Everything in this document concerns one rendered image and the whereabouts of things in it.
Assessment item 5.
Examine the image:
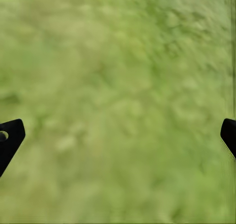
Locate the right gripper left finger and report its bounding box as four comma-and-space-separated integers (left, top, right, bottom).
0, 119, 26, 177

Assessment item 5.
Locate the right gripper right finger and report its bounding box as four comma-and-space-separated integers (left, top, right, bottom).
220, 118, 236, 158

